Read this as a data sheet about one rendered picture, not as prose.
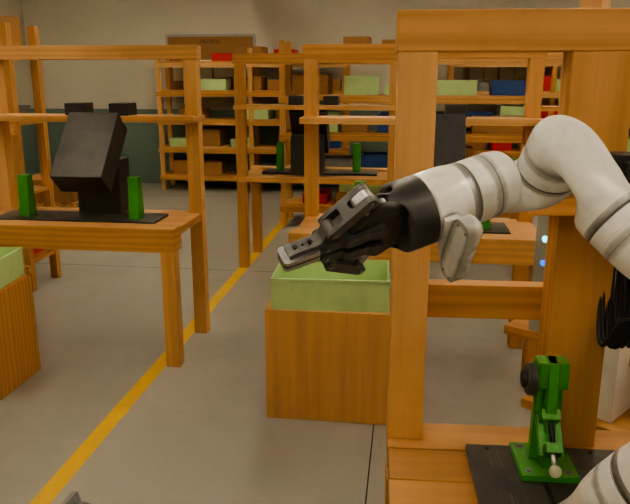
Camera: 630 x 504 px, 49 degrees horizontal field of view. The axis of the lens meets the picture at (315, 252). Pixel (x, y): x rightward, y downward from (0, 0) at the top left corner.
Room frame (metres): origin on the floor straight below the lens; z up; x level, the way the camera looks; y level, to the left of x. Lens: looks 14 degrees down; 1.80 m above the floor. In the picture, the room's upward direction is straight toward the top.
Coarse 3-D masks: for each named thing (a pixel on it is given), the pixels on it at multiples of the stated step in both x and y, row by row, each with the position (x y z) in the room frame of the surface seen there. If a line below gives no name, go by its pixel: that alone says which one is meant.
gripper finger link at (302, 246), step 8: (320, 224) 0.65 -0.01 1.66; (328, 224) 0.65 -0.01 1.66; (320, 232) 0.65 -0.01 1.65; (304, 240) 0.65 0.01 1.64; (312, 240) 0.65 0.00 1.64; (320, 240) 0.65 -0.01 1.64; (328, 240) 0.65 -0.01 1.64; (288, 248) 0.65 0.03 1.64; (296, 248) 0.65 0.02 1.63; (304, 248) 0.65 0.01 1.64; (312, 248) 0.65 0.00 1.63; (288, 256) 0.64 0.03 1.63; (296, 256) 0.64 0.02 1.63
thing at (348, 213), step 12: (336, 204) 0.65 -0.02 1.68; (348, 204) 0.65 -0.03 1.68; (360, 204) 0.64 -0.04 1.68; (372, 204) 0.63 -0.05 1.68; (324, 216) 0.65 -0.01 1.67; (336, 216) 0.66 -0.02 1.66; (348, 216) 0.64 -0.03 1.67; (360, 216) 0.64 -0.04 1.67; (336, 228) 0.64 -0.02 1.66; (348, 228) 0.64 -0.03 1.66
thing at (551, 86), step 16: (448, 64) 10.90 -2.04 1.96; (464, 64) 10.41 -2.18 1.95; (480, 64) 10.38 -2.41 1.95; (496, 64) 10.35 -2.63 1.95; (512, 64) 10.32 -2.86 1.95; (560, 64) 10.23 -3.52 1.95; (544, 80) 10.34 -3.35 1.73; (560, 80) 10.33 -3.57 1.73; (544, 96) 10.26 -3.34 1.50; (480, 112) 10.87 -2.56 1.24; (512, 112) 10.42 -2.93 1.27; (544, 112) 10.33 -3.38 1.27; (480, 144) 10.48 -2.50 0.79; (496, 144) 10.44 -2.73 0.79
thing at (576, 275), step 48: (432, 96) 1.61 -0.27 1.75; (576, 96) 1.59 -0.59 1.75; (624, 96) 1.58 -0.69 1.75; (432, 144) 1.61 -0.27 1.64; (624, 144) 1.58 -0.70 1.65; (576, 240) 1.58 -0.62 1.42; (576, 288) 1.58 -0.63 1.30; (576, 336) 1.58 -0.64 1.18; (576, 384) 1.58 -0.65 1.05; (576, 432) 1.58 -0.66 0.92
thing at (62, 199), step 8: (32, 176) 9.49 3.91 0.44; (40, 176) 9.49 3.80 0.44; (40, 184) 9.15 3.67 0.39; (40, 192) 9.15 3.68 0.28; (56, 192) 9.12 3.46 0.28; (64, 192) 9.11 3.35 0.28; (72, 192) 9.13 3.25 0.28; (40, 200) 9.15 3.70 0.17; (56, 200) 9.12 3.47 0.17; (64, 200) 9.11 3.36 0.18; (72, 200) 9.11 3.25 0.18
